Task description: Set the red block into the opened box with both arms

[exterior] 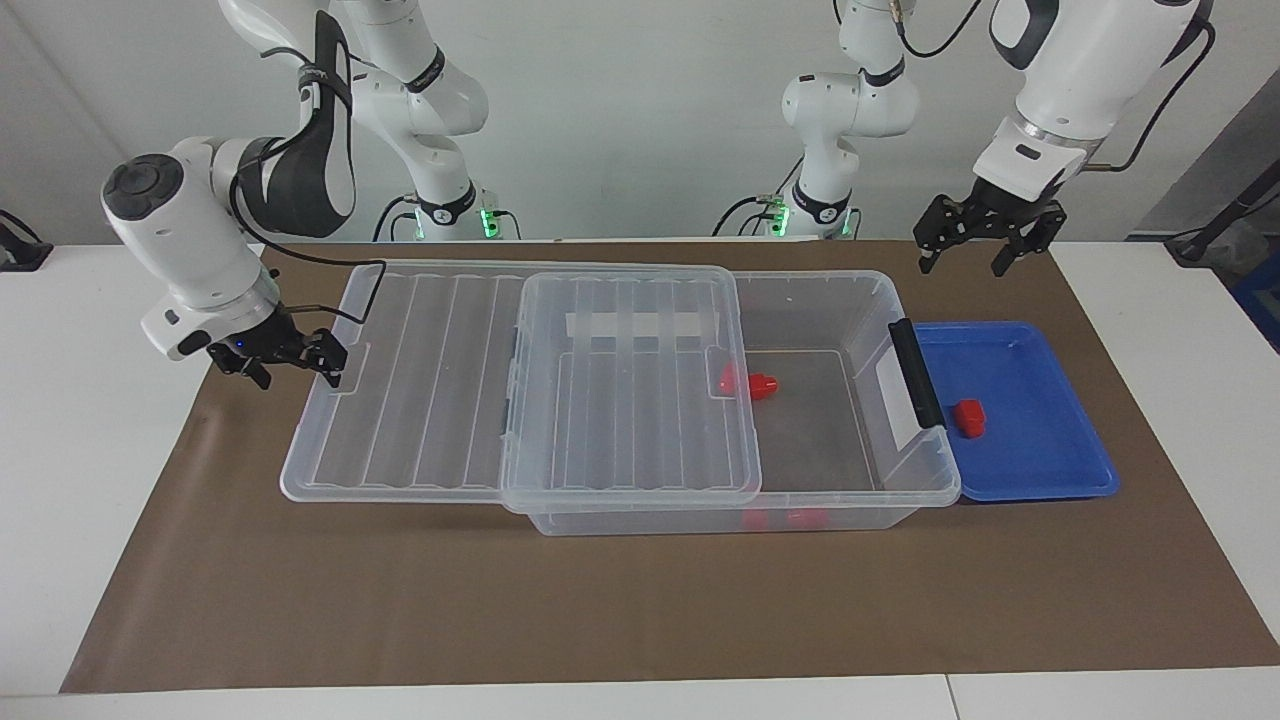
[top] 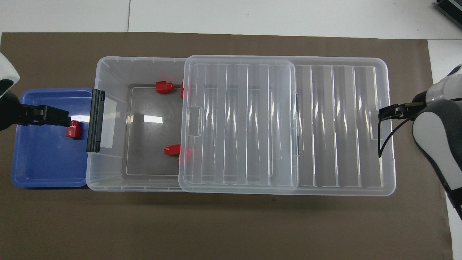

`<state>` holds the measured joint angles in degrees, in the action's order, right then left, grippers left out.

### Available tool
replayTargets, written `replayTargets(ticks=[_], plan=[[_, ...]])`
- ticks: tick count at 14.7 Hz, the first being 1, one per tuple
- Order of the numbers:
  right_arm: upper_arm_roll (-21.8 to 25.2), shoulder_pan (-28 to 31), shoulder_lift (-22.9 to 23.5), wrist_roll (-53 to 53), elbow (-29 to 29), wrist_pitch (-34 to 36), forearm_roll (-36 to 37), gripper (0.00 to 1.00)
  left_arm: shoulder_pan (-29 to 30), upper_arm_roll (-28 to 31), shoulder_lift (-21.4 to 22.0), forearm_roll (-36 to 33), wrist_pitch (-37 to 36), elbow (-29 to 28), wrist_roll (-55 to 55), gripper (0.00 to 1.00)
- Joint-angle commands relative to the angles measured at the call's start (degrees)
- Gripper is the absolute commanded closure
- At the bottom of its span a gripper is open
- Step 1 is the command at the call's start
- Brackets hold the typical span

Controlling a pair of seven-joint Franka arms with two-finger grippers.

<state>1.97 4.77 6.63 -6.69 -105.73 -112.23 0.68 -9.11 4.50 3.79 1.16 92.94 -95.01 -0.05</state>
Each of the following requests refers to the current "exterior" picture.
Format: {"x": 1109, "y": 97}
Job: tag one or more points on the clear plastic storage box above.
{"x": 830, "y": 420}

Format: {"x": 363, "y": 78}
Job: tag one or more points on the large clear plastic lid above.
{"x": 400, "y": 400}

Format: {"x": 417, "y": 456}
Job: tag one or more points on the red block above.
{"x": 968, "y": 418}
{"x": 732, "y": 379}
{"x": 765, "y": 386}

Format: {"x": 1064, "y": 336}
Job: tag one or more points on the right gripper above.
{"x": 255, "y": 345}

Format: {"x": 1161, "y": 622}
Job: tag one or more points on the blue plastic tray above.
{"x": 1040, "y": 440}

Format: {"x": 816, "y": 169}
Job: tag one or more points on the black stand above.
{"x": 20, "y": 250}
{"x": 1215, "y": 225}

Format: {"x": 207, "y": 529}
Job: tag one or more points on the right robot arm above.
{"x": 180, "y": 240}

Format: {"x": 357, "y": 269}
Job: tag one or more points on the small clear plastic lid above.
{"x": 630, "y": 430}

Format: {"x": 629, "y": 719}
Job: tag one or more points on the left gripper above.
{"x": 1003, "y": 208}

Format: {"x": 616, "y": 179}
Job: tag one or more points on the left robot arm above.
{"x": 1070, "y": 70}

